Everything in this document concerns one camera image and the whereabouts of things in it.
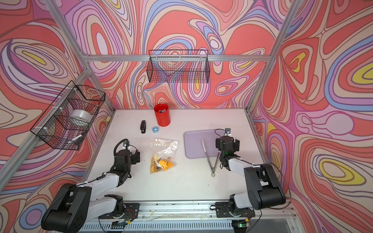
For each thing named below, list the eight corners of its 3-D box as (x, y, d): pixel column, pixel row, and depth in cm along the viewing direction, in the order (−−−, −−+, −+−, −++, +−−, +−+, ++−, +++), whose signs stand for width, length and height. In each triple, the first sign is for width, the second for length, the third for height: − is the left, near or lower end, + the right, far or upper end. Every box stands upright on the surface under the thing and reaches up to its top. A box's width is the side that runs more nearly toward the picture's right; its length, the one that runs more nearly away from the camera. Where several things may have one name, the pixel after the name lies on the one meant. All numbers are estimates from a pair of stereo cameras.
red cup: (156, 126, 111) (153, 113, 100) (158, 116, 118) (155, 103, 107) (170, 126, 111) (168, 113, 100) (171, 116, 118) (169, 103, 107)
